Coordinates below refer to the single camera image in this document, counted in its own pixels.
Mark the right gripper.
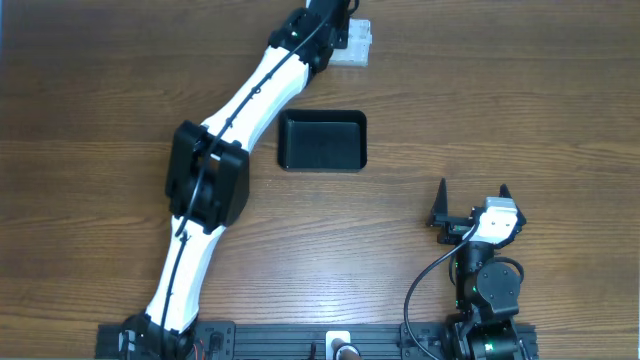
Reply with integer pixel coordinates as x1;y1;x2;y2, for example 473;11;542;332
426;177;528;246

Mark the black tray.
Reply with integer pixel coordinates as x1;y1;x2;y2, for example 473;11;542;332
276;108;369;174

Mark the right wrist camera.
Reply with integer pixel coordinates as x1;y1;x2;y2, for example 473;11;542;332
471;196;519;246

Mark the black cable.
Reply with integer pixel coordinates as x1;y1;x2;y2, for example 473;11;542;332
402;223;482;360
173;130;227;239

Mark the mounting rail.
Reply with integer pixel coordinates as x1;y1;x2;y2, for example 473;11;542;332
94;320;540;360

